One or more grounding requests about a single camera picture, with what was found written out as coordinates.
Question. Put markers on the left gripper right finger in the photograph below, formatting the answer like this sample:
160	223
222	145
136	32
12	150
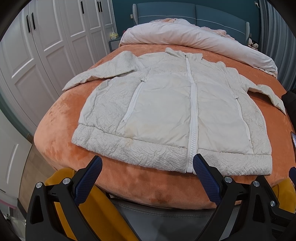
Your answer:
260	216

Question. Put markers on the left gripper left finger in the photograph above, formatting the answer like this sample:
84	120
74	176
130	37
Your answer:
43	222

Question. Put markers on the white puffer jacket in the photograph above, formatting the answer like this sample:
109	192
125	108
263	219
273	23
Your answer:
160	109

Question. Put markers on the black clothing pile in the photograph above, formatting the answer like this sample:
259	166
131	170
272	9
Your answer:
289	101

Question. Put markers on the yellow garment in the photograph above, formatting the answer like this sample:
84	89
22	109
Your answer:
98	210

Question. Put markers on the orange velvet bed cover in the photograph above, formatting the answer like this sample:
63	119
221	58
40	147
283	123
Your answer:
53	139

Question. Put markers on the black smartphone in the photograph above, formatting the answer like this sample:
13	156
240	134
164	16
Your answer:
293	136

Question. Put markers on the plush toys on nightstand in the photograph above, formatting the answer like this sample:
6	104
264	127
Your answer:
252	44

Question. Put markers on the white panelled wardrobe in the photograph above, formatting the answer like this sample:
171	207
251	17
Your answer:
46	45

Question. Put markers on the grey blue curtain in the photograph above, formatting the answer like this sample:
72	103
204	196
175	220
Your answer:
278	42

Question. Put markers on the dark bedside table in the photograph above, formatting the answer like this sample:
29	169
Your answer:
114	44

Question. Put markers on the yellow tissue box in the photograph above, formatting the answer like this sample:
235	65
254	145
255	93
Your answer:
113	36

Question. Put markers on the teal upholstered headboard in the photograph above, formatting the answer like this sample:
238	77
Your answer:
198	15

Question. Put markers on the pink white duvet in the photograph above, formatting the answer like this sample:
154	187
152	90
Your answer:
181	32

